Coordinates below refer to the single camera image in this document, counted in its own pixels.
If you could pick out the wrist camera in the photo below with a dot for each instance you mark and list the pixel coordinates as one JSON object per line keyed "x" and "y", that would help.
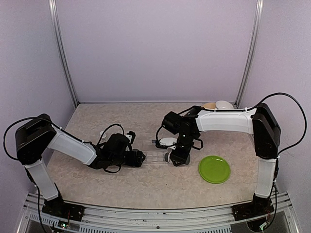
{"x": 131, "y": 136}
{"x": 166, "y": 142}

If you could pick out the beige wooden plate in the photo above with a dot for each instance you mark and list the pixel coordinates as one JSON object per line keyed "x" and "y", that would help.
{"x": 209, "y": 105}

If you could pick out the grey-capped orange pill bottle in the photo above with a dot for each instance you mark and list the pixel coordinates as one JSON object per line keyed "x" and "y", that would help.
{"x": 167, "y": 158}

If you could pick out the small white pill bottle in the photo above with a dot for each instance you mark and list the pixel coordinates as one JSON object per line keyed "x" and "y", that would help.
{"x": 103, "y": 136}

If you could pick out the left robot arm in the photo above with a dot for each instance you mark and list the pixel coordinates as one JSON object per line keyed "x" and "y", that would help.
{"x": 39, "y": 134}

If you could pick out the right aluminium frame post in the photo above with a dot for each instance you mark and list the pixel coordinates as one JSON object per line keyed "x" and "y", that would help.
{"x": 251, "y": 52}

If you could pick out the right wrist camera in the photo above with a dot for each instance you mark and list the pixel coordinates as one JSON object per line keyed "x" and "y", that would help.
{"x": 166, "y": 142}

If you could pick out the green plate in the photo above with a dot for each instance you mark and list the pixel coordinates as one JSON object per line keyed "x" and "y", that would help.
{"x": 214, "y": 169}

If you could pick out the white ceramic bowl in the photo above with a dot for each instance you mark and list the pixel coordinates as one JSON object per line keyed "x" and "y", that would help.
{"x": 223, "y": 105}

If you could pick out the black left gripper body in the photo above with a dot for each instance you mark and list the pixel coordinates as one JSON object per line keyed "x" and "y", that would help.
{"x": 131, "y": 161}

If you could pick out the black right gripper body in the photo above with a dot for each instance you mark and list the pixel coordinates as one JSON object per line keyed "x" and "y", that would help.
{"x": 183, "y": 154}

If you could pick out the front aluminium rail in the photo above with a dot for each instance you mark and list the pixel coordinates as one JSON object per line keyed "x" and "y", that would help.
{"x": 215, "y": 219}

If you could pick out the left aluminium frame post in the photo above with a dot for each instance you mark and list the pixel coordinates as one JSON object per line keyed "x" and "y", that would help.
{"x": 61, "y": 51}

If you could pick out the clear plastic pill organizer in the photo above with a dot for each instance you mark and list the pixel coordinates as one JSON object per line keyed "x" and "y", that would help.
{"x": 153, "y": 155}

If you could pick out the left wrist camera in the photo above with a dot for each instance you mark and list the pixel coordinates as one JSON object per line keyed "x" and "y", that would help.
{"x": 131, "y": 136}

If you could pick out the aluminium frame post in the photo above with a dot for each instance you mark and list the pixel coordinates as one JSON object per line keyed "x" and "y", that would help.
{"x": 251, "y": 52}
{"x": 61, "y": 51}

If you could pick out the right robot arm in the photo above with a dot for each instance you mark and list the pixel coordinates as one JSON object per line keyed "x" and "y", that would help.
{"x": 257, "y": 121}

